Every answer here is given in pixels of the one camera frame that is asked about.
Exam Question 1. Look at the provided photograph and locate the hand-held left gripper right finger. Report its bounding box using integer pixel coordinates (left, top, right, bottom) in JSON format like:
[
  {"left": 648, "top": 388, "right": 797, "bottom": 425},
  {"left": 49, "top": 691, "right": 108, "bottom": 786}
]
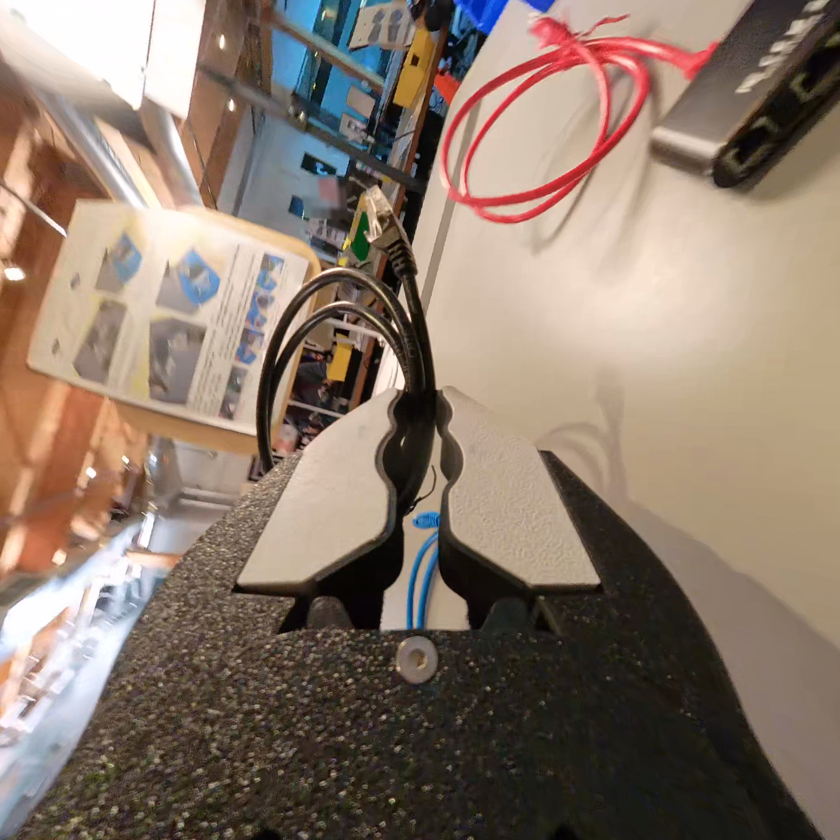
[{"left": 436, "top": 386, "right": 602, "bottom": 602}]

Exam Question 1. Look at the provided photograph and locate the black ethernet cable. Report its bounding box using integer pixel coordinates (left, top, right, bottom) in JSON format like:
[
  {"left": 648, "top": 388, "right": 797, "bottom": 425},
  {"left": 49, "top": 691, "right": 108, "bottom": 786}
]
[{"left": 256, "top": 185, "right": 439, "bottom": 519}]

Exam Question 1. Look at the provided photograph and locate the yellow box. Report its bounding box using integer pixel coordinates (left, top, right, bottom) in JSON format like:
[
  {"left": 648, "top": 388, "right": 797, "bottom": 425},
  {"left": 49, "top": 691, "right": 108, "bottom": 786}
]
[{"left": 392, "top": 29, "right": 439, "bottom": 109}]

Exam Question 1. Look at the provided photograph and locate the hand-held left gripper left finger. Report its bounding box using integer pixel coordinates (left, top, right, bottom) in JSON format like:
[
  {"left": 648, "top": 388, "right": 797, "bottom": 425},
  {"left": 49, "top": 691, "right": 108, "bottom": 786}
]
[{"left": 235, "top": 387, "right": 404, "bottom": 598}]

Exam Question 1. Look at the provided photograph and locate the blue ethernet cable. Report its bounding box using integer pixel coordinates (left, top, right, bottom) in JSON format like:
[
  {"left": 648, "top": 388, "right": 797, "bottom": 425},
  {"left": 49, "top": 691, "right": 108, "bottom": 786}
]
[{"left": 406, "top": 511, "right": 442, "bottom": 632}]

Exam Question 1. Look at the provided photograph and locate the red ethernet cable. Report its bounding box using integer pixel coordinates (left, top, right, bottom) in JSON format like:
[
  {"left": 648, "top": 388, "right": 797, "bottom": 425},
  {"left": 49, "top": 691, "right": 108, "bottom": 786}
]
[{"left": 438, "top": 14, "right": 721, "bottom": 225}]

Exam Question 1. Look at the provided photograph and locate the silver ventilation duct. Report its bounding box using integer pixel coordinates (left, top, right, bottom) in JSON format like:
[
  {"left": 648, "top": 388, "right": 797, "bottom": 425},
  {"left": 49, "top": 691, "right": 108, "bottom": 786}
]
[{"left": 39, "top": 85, "right": 206, "bottom": 212}]

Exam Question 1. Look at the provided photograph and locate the black ethernet port hub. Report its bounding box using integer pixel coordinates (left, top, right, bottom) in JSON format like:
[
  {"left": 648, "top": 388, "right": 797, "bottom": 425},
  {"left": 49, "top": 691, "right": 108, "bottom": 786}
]
[{"left": 650, "top": 0, "right": 840, "bottom": 193}]

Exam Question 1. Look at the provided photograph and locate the printed sign stand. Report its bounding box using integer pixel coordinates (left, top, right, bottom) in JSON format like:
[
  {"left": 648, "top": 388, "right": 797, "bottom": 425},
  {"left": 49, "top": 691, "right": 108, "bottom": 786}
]
[{"left": 26, "top": 200, "right": 324, "bottom": 455}]

